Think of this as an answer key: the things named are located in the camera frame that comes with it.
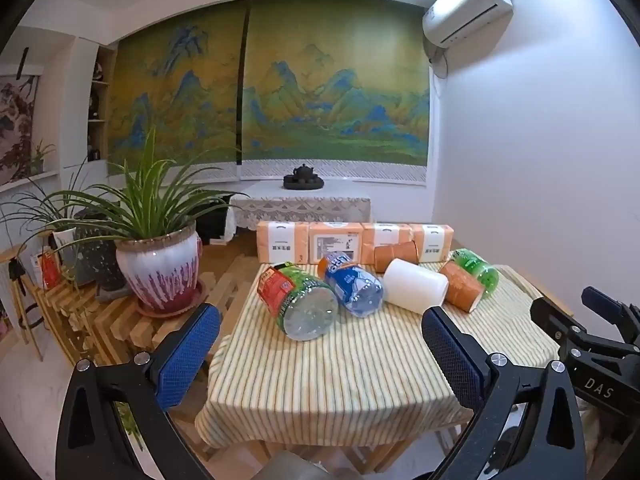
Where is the orange tissue pack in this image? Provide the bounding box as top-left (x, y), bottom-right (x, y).
top-left (256, 221), bottom-right (311, 264)
top-left (410, 224), bottom-right (455, 264)
top-left (308, 222), bottom-right (364, 265)
top-left (361, 222), bottom-right (414, 261)

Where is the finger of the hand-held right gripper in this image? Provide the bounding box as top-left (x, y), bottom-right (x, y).
top-left (581, 286), bottom-right (640, 346)
top-left (530, 297), bottom-right (593, 361)

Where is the spider plant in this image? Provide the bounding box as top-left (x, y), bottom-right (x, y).
top-left (27, 125), bottom-right (251, 261)

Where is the white lace tablecloth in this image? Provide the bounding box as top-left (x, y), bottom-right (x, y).
top-left (229, 180), bottom-right (373, 237)

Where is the striped tablecloth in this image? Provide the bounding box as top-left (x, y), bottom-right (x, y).
top-left (194, 259), bottom-right (562, 450)

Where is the wooden stool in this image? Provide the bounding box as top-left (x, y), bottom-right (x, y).
top-left (0, 244), bottom-right (53, 362)

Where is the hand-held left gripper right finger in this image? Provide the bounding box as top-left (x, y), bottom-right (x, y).
top-left (421, 305), bottom-right (587, 480)

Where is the green landscape curtain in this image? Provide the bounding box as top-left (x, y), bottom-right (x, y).
top-left (106, 12), bottom-right (248, 181)
top-left (239, 0), bottom-right (433, 186)

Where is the blue label plastic bottle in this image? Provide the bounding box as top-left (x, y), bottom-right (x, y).
top-left (317, 251), bottom-right (385, 319)

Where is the dark speckled flowerpot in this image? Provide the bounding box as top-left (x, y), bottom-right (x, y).
top-left (74, 214), bottom-right (130, 295)

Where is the thin-leaf potted plant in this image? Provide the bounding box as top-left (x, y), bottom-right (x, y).
top-left (0, 160), bottom-right (118, 261)

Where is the wooden slatted plant stand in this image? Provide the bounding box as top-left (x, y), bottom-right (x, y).
top-left (30, 252), bottom-right (268, 367)

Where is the hanging wall scroll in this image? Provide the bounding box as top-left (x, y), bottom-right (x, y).
top-left (0, 47), bottom-right (41, 187)

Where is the small windowsill plant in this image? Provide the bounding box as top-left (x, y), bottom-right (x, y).
top-left (27, 140), bottom-right (57, 177)

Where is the white purple ceramic flowerpot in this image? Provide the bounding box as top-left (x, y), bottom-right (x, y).
top-left (115, 224), bottom-right (202, 311)

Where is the red packet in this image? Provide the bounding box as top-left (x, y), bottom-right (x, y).
top-left (39, 249), bottom-right (65, 290)

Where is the wooden table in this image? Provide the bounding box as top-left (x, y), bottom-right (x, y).
top-left (192, 422), bottom-right (506, 480)

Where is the white cup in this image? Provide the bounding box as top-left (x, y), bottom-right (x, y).
top-left (382, 258), bottom-right (450, 315)

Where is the green plastic bottle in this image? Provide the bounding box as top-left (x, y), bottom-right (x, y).
top-left (447, 248), bottom-right (501, 301)

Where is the white air conditioner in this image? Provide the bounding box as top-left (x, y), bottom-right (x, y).
top-left (421, 0), bottom-right (515, 46)

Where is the black tea set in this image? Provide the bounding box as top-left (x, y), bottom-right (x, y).
top-left (283, 163), bottom-right (324, 191)

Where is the green bottle with red label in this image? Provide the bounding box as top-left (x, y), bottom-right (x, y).
top-left (257, 262), bottom-right (341, 342)

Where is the orange paper cup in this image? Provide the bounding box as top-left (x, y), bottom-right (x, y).
top-left (373, 240), bottom-right (420, 275)
top-left (438, 260), bottom-right (487, 314)

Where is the wall shelf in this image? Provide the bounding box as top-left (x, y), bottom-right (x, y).
top-left (85, 45), bottom-right (118, 165)

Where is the red plant saucer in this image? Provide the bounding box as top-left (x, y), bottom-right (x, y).
top-left (135, 279), bottom-right (209, 319)

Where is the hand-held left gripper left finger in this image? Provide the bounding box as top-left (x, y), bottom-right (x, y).
top-left (55, 302), bottom-right (223, 480)

